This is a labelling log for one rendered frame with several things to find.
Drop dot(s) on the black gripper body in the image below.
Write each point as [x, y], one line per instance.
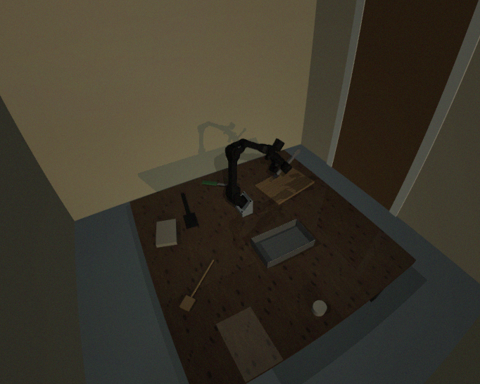
[285, 166]

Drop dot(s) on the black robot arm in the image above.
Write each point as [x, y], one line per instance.
[233, 152]

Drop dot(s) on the grey cylinder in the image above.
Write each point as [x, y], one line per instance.
[319, 308]

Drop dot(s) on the wooden board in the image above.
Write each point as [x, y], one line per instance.
[285, 186]

